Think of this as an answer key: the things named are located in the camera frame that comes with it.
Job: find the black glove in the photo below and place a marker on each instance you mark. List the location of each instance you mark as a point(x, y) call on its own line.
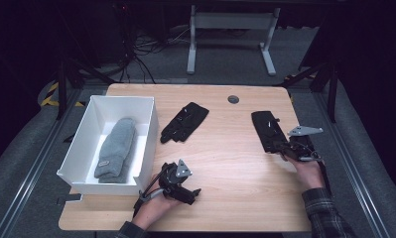
point(266, 130)
point(185, 122)

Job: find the grey round table grommet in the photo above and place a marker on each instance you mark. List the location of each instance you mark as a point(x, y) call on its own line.
point(233, 99)

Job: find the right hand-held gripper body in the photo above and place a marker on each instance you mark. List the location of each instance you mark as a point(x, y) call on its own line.
point(303, 142)

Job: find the white box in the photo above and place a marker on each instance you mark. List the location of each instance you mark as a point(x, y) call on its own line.
point(93, 132)

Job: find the yellow black hazard tape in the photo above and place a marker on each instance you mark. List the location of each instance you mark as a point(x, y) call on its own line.
point(50, 97)

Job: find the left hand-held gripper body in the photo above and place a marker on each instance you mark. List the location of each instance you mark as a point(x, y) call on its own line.
point(174, 180)

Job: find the aluminium floor rail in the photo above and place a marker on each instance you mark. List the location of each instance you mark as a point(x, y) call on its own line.
point(30, 172)
point(354, 172)

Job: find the grey knit mitten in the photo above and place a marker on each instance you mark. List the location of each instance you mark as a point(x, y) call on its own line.
point(114, 180)
point(117, 148)

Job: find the person's right hand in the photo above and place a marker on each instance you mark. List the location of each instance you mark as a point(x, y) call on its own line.
point(306, 175)

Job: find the black table bracket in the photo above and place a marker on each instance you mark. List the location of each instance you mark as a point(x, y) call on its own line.
point(69, 198)

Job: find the white metal desk frame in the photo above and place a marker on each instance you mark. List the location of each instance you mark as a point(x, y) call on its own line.
point(232, 21)

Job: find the black metal stand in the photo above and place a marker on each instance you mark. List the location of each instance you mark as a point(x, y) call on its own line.
point(62, 86)
point(332, 89)

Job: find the person's left hand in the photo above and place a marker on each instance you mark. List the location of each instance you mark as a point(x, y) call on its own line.
point(156, 208)

